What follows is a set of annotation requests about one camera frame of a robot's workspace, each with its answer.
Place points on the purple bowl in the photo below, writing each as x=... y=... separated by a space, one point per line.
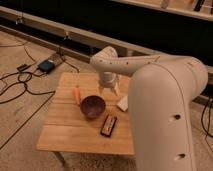
x=92 y=106

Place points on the black power adapter box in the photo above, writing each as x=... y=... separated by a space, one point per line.
x=46 y=66

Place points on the small black plug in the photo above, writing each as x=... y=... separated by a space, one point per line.
x=23 y=67

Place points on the long wooden bench rail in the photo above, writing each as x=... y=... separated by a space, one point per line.
x=140 y=29

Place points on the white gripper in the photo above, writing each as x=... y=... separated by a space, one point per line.
x=109 y=80

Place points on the dark red snack bar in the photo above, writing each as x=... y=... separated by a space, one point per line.
x=108 y=125

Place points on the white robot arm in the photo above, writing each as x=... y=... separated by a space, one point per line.
x=159 y=95

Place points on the orange carrot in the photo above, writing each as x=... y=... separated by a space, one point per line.
x=76 y=94

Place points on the wooden table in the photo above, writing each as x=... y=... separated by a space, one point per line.
x=66 y=129

